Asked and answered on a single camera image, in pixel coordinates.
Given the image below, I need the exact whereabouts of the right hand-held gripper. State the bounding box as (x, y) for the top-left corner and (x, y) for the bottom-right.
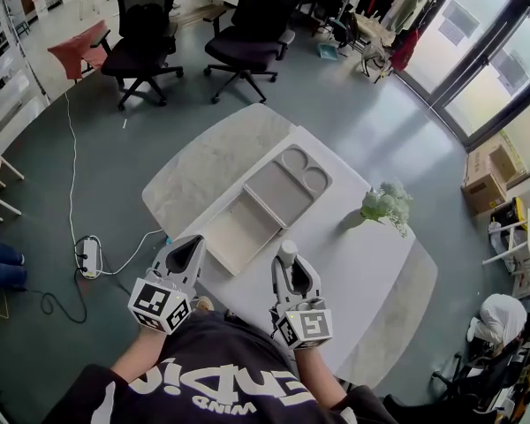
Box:
(269, 255), (334, 352)

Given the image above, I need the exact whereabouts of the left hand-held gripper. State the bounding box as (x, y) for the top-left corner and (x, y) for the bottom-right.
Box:
(127, 234), (207, 337)

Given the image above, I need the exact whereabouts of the beige box base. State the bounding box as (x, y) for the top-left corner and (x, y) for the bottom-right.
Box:
(204, 143), (334, 278)

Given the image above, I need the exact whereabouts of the person's right forearm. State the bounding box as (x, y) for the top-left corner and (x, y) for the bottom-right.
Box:
(292, 344), (351, 411)

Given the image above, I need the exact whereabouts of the person's left forearm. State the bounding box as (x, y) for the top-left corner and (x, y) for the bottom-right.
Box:
(111, 323), (170, 387)

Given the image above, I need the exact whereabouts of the brown cardboard box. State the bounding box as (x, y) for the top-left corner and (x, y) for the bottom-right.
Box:
(460, 140), (527, 216)

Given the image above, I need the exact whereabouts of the white power strip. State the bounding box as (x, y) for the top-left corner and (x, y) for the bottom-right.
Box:
(75, 236), (103, 280)

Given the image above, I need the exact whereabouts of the person's black printed t-shirt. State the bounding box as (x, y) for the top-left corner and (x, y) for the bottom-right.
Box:
(41, 310), (399, 424)

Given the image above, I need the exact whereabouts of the white marble table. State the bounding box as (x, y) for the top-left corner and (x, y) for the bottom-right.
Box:
(141, 102), (439, 390)

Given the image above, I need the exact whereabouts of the vase of white flowers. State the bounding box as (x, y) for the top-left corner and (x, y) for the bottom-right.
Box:
(359, 179), (414, 239)

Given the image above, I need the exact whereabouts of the white stuffed bag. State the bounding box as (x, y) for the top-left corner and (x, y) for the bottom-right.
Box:
(466, 292), (529, 345)

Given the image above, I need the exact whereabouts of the yellow and black toolbox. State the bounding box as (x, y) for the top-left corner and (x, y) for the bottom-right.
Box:
(489, 196), (530, 234)

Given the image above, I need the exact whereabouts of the black mesh office chair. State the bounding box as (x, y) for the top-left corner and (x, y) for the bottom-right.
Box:
(202, 0), (311, 106)
(89, 0), (185, 112)

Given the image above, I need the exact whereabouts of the teal dustpan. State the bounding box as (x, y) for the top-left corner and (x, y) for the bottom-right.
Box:
(315, 42), (338, 62)

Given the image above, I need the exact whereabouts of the pink cloth covered chair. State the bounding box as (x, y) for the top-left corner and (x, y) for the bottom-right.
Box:
(47, 19), (112, 84)

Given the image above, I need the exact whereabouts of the white shelf unit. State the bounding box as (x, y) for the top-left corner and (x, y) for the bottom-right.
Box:
(0, 0), (50, 146)

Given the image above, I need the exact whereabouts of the red hanging garment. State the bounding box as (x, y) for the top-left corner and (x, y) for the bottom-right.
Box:
(390, 28), (421, 72)

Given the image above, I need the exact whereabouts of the glass entrance door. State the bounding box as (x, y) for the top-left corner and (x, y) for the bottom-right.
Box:
(400, 0), (530, 150)

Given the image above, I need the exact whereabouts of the clothes rack with garments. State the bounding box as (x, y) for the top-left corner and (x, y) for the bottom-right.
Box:
(321, 0), (442, 84)

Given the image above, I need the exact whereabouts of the paper notice on door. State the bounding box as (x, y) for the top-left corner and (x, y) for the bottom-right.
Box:
(438, 0), (481, 46)

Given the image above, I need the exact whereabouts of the white power cable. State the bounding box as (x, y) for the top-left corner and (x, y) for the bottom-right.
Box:
(98, 227), (167, 278)

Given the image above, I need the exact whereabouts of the black floor cable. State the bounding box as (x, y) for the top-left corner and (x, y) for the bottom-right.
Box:
(26, 267), (90, 325)

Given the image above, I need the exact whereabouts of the long white floor cable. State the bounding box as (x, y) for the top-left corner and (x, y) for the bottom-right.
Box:
(63, 90), (87, 247)

